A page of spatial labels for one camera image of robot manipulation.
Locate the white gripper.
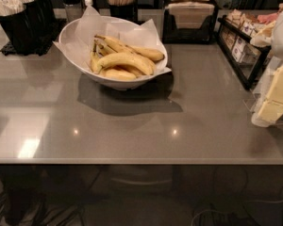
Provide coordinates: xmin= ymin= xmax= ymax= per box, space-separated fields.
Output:
xmin=251 ymin=56 xmax=283 ymax=123

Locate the white paper liner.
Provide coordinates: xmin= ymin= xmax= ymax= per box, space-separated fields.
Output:
xmin=53 ymin=5 xmax=173 ymax=77

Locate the clear acrylic stand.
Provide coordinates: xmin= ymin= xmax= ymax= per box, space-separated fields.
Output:
xmin=242 ymin=92 xmax=283 ymax=126

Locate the dark pepper shaker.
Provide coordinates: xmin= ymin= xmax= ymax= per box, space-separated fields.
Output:
xmin=62 ymin=0 xmax=82 ymax=22

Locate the black napkin holder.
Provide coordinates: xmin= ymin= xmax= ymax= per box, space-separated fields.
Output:
xmin=162 ymin=1 xmax=218 ymax=44

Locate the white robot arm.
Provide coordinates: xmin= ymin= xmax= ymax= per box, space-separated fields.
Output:
xmin=251 ymin=9 xmax=283 ymax=127

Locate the black stir stick cup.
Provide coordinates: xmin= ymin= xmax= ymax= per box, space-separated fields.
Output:
xmin=109 ymin=3 xmax=138 ymax=23

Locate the white bowl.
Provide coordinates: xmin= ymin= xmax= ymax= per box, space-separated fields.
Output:
xmin=58 ymin=15 xmax=169 ymax=91

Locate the black cutlery holder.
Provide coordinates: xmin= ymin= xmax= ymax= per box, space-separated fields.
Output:
xmin=0 ymin=0 xmax=56 ymax=54

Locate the black wire condiment rack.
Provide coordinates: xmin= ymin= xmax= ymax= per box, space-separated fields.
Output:
xmin=216 ymin=16 xmax=271 ymax=90

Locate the beige napkin stack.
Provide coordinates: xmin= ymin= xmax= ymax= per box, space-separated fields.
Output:
xmin=165 ymin=0 xmax=215 ymax=29

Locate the yellow banana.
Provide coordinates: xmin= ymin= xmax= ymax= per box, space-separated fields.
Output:
xmin=100 ymin=68 xmax=136 ymax=81
xmin=90 ymin=44 xmax=99 ymax=73
xmin=94 ymin=35 xmax=165 ymax=62
xmin=95 ymin=52 xmax=155 ymax=75

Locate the small white cap bottle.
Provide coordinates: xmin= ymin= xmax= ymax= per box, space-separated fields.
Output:
xmin=85 ymin=0 xmax=93 ymax=7

